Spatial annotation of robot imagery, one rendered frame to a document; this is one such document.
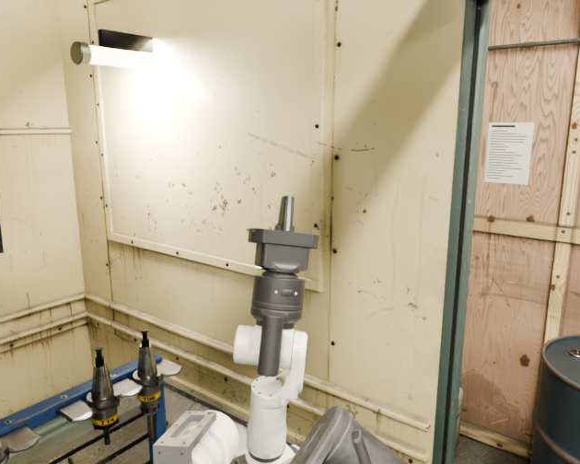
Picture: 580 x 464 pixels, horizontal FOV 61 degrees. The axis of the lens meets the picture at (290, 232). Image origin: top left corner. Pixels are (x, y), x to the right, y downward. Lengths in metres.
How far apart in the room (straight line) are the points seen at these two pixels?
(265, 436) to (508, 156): 2.07
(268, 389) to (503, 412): 2.30
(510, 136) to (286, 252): 1.99
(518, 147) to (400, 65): 1.64
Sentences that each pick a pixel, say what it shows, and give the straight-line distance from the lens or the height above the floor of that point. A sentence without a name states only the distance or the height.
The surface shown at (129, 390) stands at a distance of 1.14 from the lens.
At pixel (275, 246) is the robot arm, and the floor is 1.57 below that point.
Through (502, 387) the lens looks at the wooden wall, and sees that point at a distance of 3.01.
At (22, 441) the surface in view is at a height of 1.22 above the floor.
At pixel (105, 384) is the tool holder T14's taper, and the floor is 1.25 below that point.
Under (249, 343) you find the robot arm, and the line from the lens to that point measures 0.83.
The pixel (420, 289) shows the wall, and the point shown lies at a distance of 1.13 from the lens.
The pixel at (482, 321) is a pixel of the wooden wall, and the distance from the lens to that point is 2.90.
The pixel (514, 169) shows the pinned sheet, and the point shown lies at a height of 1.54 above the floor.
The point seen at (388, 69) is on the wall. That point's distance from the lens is 1.11.
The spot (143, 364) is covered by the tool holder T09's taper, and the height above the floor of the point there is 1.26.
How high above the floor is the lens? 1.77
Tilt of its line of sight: 13 degrees down
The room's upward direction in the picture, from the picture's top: straight up
